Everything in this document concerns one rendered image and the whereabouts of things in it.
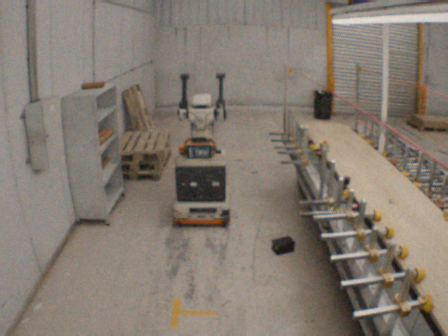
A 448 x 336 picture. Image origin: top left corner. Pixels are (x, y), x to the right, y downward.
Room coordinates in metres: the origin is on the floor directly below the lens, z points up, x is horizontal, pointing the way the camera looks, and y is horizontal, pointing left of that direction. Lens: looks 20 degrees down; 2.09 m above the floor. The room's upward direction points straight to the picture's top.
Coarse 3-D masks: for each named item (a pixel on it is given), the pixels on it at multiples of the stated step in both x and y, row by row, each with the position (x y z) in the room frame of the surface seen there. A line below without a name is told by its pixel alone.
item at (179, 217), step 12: (228, 192) 4.14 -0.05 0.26; (180, 204) 3.78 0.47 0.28; (192, 204) 3.78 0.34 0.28; (204, 204) 3.78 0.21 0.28; (216, 204) 3.78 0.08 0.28; (228, 204) 3.81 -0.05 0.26; (180, 216) 3.74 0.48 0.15; (192, 216) 3.74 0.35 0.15; (204, 216) 3.74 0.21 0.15; (216, 216) 3.74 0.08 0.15; (228, 216) 3.76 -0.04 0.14
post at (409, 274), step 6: (408, 270) 1.17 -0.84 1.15; (414, 270) 1.16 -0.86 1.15; (408, 276) 1.16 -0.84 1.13; (402, 282) 1.19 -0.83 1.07; (408, 282) 1.16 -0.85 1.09; (402, 288) 1.17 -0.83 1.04; (408, 288) 1.16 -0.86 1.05; (402, 294) 1.16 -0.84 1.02; (402, 300) 1.16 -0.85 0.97; (390, 318) 1.18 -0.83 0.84; (396, 318) 1.16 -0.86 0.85; (390, 324) 1.16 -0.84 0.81; (384, 330) 1.19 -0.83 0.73; (390, 330) 1.16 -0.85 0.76
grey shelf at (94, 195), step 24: (72, 96) 3.76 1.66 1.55; (96, 96) 3.76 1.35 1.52; (72, 120) 3.72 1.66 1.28; (96, 120) 3.73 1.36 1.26; (72, 144) 3.72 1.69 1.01; (96, 144) 3.72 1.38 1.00; (72, 168) 3.72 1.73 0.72; (96, 168) 3.72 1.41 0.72; (120, 168) 4.61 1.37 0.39; (72, 192) 3.72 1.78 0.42; (96, 192) 3.72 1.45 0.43; (120, 192) 4.44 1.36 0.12; (96, 216) 3.72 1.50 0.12
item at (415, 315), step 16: (320, 160) 3.76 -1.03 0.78; (336, 176) 3.15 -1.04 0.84; (304, 192) 4.40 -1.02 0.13; (336, 192) 3.09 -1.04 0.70; (320, 224) 3.47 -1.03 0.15; (352, 224) 2.53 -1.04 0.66; (368, 224) 2.20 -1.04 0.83; (368, 240) 2.14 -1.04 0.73; (384, 256) 1.82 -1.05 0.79; (400, 272) 1.56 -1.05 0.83; (352, 304) 2.18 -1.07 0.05; (416, 320) 1.22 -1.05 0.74; (432, 320) 1.09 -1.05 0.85
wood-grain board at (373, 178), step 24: (336, 144) 3.96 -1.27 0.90; (360, 144) 3.98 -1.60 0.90; (336, 168) 3.18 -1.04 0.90; (360, 168) 3.18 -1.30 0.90; (384, 168) 3.17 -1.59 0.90; (360, 192) 2.62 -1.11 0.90; (384, 192) 2.60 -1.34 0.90; (408, 192) 2.58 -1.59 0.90; (384, 216) 2.18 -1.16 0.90; (408, 216) 2.15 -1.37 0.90; (432, 216) 2.11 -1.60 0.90; (384, 240) 1.86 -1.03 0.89; (408, 240) 1.81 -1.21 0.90; (432, 240) 1.77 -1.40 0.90; (408, 264) 1.55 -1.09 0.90; (432, 264) 1.51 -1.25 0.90; (432, 288) 1.29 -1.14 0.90; (432, 312) 1.10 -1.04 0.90
